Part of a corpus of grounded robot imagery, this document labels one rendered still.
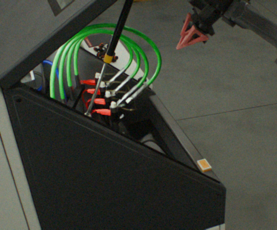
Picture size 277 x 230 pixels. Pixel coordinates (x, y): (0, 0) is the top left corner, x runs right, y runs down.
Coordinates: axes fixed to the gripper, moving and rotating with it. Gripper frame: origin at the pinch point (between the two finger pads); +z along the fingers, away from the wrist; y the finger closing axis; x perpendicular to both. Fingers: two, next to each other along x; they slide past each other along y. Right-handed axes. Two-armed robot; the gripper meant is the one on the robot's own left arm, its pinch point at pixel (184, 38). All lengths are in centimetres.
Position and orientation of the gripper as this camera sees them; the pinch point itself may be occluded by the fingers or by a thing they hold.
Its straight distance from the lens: 142.2
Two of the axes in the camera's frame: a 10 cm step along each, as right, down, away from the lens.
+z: -6.4, 5.8, 5.0
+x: 7.6, 3.8, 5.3
